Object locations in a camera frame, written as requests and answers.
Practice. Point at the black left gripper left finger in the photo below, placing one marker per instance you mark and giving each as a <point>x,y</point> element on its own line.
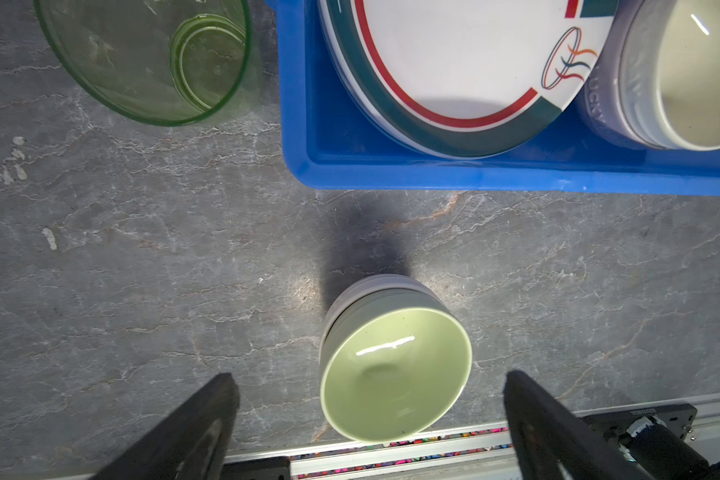
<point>190,443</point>

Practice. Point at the purple top bowl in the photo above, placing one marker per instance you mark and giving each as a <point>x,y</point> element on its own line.
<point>599,102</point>

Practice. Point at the green rimmed white plate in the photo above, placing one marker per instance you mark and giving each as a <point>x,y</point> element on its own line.
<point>465,79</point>

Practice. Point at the light green bowl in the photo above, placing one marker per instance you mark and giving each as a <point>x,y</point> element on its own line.
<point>392,364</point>

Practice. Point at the blue plastic bin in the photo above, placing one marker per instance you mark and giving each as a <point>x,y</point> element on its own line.
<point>328,143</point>

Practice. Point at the green glass cup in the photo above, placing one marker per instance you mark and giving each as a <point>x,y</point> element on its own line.
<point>162,63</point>

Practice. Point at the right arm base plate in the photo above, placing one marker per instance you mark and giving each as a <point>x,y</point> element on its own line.
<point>658,439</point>

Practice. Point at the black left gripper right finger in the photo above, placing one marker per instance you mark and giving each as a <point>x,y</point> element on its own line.
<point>550,442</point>

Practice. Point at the cream white bowl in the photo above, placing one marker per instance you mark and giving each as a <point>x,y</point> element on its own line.
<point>669,78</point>

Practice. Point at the bowls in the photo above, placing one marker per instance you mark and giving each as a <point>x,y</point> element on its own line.
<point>368,286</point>

